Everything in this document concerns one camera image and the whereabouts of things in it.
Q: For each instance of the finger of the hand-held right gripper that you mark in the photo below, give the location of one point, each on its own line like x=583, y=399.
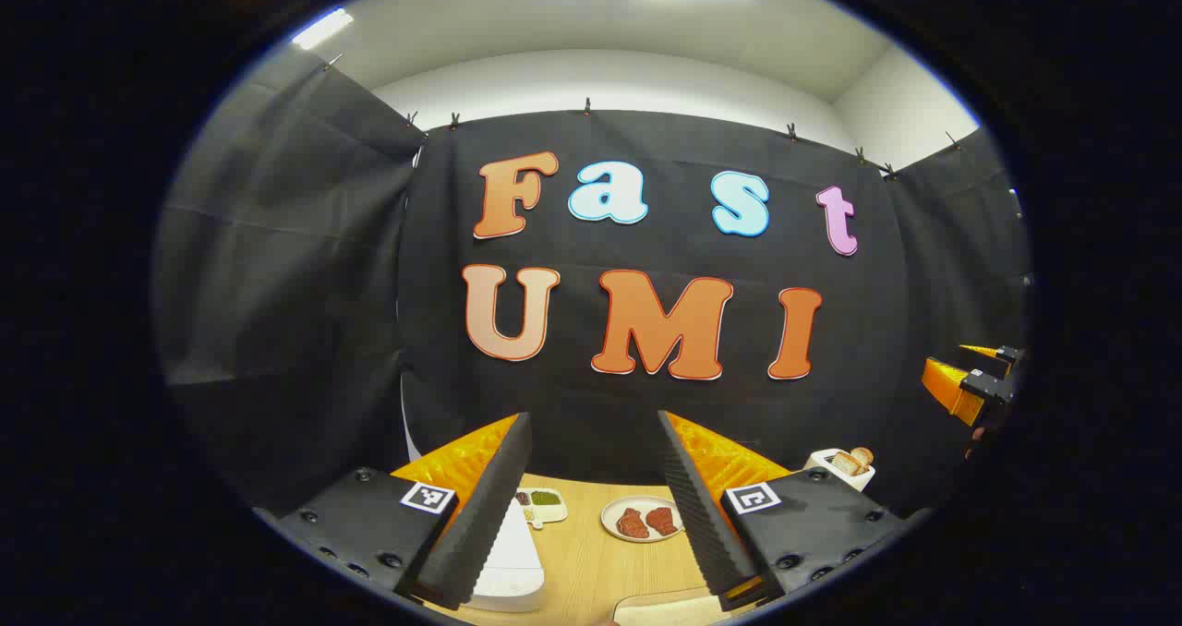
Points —
x=1002, y=356
x=956, y=386

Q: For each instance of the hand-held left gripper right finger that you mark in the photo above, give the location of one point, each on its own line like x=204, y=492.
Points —
x=706, y=524

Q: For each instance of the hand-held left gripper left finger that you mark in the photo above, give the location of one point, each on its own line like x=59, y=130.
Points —
x=476, y=524

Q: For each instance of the white rice cooker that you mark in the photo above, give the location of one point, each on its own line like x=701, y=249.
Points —
x=512, y=561

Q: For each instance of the brown meat piece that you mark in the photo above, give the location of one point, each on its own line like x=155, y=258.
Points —
x=661, y=520
x=632, y=523

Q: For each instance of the white divided grain dish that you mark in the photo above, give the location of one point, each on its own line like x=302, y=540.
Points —
x=545, y=506

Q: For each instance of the beige container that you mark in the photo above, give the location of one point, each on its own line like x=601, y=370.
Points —
x=665, y=607

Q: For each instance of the white round plate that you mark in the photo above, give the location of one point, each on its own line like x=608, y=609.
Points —
x=609, y=515

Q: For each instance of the toast bread slice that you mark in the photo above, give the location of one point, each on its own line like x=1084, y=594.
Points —
x=845, y=463
x=863, y=456

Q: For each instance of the white toaster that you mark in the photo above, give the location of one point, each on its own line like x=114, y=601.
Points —
x=822, y=464

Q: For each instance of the ceiling light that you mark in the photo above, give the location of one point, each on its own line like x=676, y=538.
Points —
x=323, y=29

